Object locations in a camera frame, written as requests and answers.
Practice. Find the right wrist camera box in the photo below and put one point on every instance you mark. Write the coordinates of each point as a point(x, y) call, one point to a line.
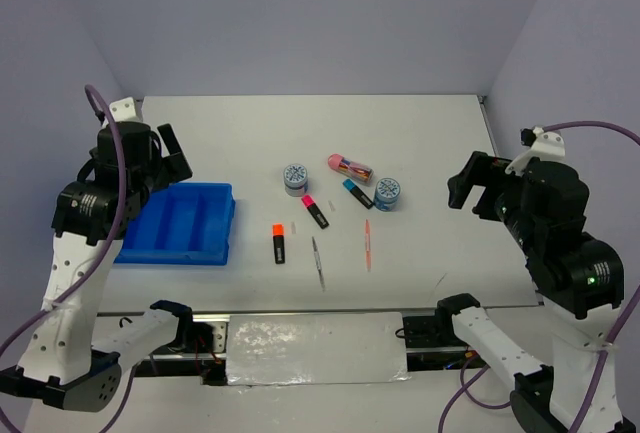
point(542, 144)

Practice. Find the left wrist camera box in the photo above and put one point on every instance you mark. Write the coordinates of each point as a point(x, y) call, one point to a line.
point(125, 110)

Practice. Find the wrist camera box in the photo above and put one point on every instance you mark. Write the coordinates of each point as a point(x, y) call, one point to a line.
point(542, 144)
point(125, 110)

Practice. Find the grey black pen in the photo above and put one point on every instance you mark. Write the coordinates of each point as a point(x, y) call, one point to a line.
point(318, 264)

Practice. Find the right blue-lidded round jar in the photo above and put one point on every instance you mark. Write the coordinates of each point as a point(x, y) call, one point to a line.
point(386, 194)

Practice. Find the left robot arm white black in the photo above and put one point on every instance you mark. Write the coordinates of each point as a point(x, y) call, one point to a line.
point(63, 366)

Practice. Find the left blue-lidded round jar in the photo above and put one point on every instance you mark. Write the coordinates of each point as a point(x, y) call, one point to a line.
point(295, 179)

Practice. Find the orange-red pen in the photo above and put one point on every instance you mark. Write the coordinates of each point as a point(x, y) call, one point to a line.
point(367, 236)

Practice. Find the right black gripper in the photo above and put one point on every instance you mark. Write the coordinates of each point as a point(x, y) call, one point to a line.
point(480, 167)

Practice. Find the blue-lidded round jar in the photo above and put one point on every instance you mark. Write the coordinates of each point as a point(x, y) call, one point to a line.
point(295, 179)
point(386, 194)

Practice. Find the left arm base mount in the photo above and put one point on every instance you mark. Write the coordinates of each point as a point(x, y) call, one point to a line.
point(203, 358)

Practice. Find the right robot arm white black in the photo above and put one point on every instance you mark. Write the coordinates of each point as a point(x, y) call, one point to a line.
point(581, 281)

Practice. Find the silver foil panel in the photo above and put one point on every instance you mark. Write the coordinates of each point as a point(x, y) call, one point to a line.
point(315, 349)

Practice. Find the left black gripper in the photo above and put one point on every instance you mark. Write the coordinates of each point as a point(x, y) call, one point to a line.
point(175, 166)

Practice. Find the orange cap black highlighter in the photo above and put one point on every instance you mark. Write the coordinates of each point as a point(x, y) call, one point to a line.
point(278, 238)

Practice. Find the pink cap black highlighter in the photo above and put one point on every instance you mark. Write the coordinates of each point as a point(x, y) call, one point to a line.
point(314, 211)

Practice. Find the clear case of coloured pens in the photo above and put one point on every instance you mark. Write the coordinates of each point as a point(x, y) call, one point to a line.
point(351, 169)

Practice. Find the blue plastic compartment tray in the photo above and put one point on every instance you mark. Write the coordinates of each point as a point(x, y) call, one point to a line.
point(186, 224)

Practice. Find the blue cap black highlighter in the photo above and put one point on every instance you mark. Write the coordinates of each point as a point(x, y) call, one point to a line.
point(358, 193)

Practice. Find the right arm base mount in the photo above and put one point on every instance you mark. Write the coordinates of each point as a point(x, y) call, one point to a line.
point(429, 347)

